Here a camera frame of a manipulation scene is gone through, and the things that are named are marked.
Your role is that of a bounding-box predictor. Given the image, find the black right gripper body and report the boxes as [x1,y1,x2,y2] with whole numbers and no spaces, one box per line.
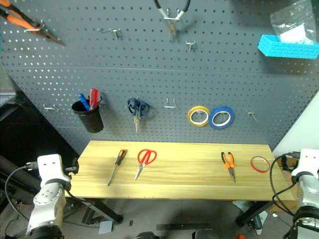
[281,153,301,173]

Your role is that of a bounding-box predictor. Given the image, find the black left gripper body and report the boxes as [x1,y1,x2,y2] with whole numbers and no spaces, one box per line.
[64,157,80,178]

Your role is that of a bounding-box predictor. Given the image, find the grey metal pegboard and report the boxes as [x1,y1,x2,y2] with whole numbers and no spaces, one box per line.
[0,0,319,153]

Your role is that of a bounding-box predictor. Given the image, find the black plastic cup holder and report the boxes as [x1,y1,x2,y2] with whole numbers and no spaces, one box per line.
[71,99,105,133]

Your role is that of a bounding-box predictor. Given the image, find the black table leg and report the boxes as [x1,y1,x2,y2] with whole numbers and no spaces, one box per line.
[71,197,124,224]
[235,200,275,228]

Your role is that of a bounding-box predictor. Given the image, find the blue marker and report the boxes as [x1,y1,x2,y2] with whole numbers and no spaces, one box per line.
[77,93,91,111]

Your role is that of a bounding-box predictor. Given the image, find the grey foot pedal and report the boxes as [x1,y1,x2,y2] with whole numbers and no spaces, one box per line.
[98,221,115,235]

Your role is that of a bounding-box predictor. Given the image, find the black caster wheel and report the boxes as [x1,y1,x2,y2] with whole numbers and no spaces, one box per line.
[249,213,265,234]

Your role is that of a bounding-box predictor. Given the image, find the blue tape roll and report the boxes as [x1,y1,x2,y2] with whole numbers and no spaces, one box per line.
[208,106,235,130]

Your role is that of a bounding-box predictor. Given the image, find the yellow tape roll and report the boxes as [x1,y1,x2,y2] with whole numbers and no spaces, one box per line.
[187,105,210,128]

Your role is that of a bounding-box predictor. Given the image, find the blue plastic storage bin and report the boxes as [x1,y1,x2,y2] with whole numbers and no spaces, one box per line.
[257,34,319,60]

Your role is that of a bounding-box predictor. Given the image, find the black flat floor strip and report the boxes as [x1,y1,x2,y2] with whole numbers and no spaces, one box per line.
[156,223,210,231]

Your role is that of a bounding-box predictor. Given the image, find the clear plastic bag with parts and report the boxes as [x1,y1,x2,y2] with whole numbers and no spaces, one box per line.
[270,0,319,46]

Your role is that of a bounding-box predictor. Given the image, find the orange black long nose pliers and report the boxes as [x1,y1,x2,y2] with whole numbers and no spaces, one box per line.
[0,0,66,47]

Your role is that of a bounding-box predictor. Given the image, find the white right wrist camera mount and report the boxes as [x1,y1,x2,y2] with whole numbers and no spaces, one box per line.
[291,148,319,180]

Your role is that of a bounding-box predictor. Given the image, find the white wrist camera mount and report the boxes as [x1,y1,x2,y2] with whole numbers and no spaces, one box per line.
[291,148,319,180]
[36,153,70,184]

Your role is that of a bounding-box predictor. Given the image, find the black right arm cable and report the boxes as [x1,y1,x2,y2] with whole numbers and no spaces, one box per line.
[270,152,303,218]

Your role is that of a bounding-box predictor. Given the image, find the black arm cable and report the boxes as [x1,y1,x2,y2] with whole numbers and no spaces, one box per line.
[270,152,303,218]
[4,161,38,238]

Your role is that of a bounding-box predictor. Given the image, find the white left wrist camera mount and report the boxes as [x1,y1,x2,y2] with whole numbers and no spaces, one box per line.
[36,153,70,184]

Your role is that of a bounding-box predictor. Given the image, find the thin red tape ring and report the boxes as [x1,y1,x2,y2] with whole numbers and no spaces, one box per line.
[250,155,271,173]

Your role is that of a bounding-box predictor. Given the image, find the orange black handled screwdriver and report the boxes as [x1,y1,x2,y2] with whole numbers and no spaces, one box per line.
[107,148,128,187]

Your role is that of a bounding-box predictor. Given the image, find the orange handled needle nose pliers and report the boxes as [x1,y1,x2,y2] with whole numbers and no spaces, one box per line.
[220,151,237,184]

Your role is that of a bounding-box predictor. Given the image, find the red handled scissors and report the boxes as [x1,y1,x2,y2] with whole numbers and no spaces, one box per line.
[133,148,158,183]

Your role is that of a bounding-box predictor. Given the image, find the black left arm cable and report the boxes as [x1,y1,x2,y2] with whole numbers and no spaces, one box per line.
[4,161,38,238]

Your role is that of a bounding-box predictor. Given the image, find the blue handled scissors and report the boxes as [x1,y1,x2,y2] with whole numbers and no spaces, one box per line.
[126,97,151,133]

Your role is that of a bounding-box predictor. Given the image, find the black white handled pliers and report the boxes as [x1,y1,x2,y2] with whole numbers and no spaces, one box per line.
[153,0,191,43]

